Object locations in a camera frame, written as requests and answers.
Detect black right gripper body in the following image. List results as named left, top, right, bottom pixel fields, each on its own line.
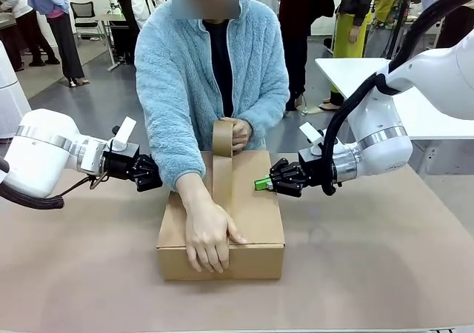
left=298, top=148, right=327, bottom=188

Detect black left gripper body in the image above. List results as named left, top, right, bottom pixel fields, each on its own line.
left=102, top=143, right=141, bottom=181

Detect brown cardboard shipping box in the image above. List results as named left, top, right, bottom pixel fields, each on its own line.
left=155, top=149, right=286, bottom=281

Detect brown packing tape roll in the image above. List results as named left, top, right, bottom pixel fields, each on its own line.
left=212, top=120, right=235, bottom=160

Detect person's right forearm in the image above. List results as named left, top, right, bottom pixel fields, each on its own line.
left=176, top=172, right=225, bottom=219

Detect person's left forearm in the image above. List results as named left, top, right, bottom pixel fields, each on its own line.
left=236, top=84, right=291, bottom=141

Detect person's left hand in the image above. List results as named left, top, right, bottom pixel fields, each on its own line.
left=220, top=116, right=254, bottom=152

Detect person's right hand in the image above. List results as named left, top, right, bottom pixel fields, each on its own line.
left=184, top=201, right=248, bottom=274

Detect person in blue fleece jacket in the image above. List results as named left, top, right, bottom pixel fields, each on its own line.
left=135, top=0, right=292, bottom=193

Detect white side table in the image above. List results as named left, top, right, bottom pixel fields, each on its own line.
left=314, top=57, right=474, bottom=178

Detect white air purifier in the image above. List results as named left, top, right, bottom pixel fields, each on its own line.
left=0, top=42, right=33, bottom=141

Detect person in yellow apron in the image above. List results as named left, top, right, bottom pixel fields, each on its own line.
left=320, top=0, right=382, bottom=112

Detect person blue shirt dark trousers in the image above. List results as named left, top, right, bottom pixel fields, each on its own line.
left=27, top=0, right=90, bottom=88

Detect black mesh office chair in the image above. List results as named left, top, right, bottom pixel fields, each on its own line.
left=70, top=1, right=107, bottom=41

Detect person in dark red top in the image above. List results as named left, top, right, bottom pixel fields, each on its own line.
left=279, top=0, right=336, bottom=112

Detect person white coat black apron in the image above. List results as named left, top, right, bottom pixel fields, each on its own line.
left=114, top=0, right=172, bottom=30

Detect person white shirt black trousers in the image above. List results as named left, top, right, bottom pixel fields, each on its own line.
left=0, top=0, right=61, bottom=72

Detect person in yellow-green jacket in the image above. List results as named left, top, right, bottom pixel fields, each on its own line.
left=373, top=0, right=440, bottom=58

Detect beige top background desk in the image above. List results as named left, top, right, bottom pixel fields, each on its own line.
left=0, top=10, right=19, bottom=30

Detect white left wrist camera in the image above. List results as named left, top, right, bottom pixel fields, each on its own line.
left=110, top=116, right=137, bottom=152

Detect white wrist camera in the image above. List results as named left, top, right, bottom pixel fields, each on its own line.
left=110, top=116, right=137, bottom=152
left=298, top=121, right=325, bottom=155

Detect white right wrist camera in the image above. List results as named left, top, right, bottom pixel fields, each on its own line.
left=298, top=121, right=325, bottom=155

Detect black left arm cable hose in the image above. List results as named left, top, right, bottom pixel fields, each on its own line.
left=0, top=157, right=109, bottom=210

